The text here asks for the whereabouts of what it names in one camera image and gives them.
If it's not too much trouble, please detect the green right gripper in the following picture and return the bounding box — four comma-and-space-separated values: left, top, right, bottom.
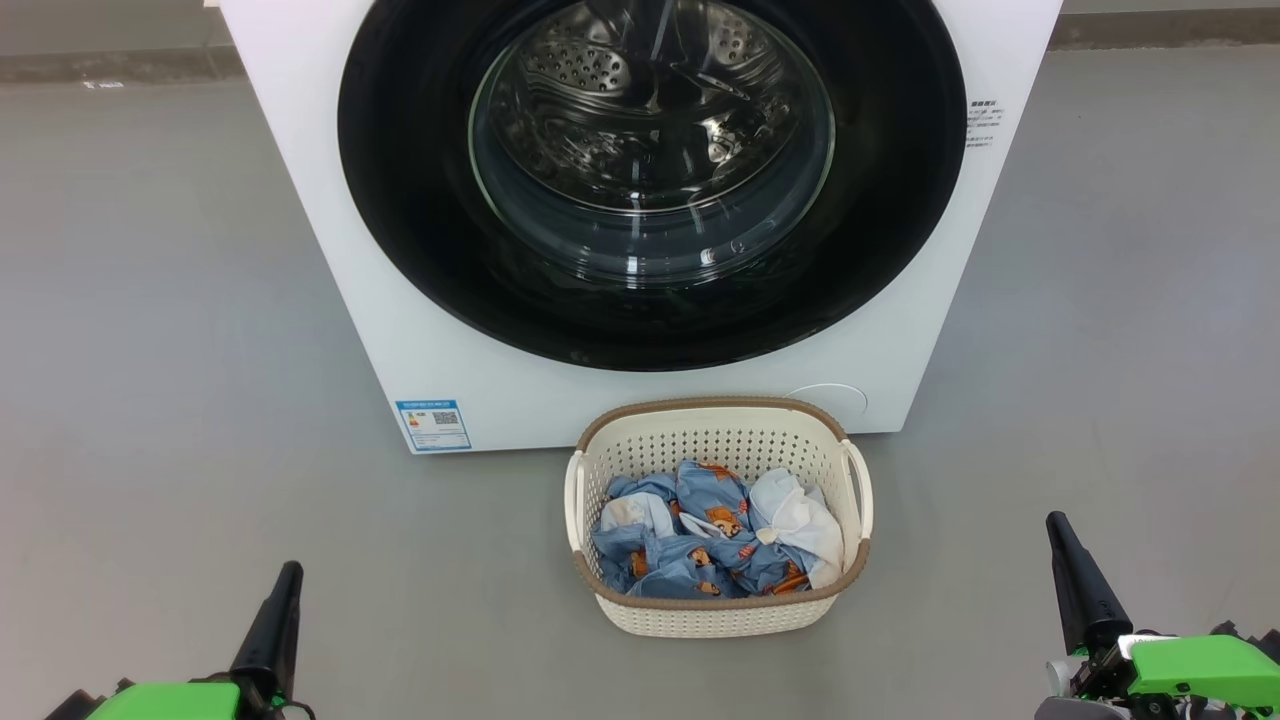
1035, 512, 1280, 720

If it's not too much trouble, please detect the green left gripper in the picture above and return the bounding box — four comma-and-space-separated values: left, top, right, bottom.
45, 561, 316, 720

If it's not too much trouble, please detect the white and pale blue garment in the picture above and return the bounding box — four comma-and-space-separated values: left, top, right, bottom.
748, 470, 846, 589

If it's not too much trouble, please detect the blue cartoon print garment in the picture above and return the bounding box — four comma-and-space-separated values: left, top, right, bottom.
590, 460, 811, 601

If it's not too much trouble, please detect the black round glass washer door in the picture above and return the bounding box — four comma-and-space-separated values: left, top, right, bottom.
337, 0, 968, 373

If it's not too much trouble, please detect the white front-load washing machine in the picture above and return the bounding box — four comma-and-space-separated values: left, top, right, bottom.
205, 0, 1064, 456

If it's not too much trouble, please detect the washing machine drum interior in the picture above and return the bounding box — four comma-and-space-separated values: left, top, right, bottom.
470, 0, 836, 291

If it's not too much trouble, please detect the blue energy label sticker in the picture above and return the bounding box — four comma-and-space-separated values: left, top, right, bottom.
395, 399, 472, 453

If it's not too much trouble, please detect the round white filter cover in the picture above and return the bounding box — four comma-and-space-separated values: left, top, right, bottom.
785, 383, 869, 416

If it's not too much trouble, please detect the cream perforated laundry basket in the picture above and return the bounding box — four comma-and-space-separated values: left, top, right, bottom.
564, 397, 874, 639

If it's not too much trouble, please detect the small printed text label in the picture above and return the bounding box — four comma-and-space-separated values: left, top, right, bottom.
966, 98, 1001, 151

